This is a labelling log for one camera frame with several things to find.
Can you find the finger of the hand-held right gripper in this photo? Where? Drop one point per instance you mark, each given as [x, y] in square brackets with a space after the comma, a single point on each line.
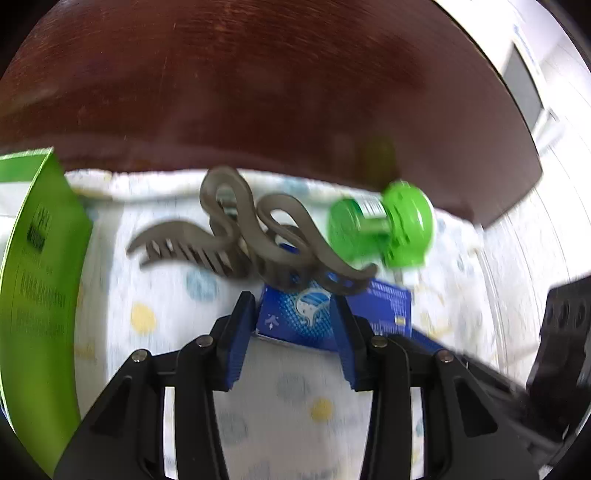
[498, 392]

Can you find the giraffe print cloth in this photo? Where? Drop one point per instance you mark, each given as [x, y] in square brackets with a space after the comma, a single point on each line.
[286, 415]

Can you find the white countertop appliance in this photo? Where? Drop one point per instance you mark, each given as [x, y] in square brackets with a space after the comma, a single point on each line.
[521, 78]

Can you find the brown hair claw clip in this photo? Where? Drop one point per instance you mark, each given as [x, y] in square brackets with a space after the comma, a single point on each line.
[240, 217]

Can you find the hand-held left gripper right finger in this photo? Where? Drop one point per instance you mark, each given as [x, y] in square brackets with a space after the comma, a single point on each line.
[344, 346]

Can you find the green cardboard box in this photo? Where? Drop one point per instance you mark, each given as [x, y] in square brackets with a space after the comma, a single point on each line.
[41, 300]

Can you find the green plastic bottle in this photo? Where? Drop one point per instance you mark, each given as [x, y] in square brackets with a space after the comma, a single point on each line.
[355, 230]

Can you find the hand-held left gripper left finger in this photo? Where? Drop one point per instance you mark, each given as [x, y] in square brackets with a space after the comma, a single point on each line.
[240, 341]

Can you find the small blue packet box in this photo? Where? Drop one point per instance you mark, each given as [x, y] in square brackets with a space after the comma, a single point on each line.
[295, 318]

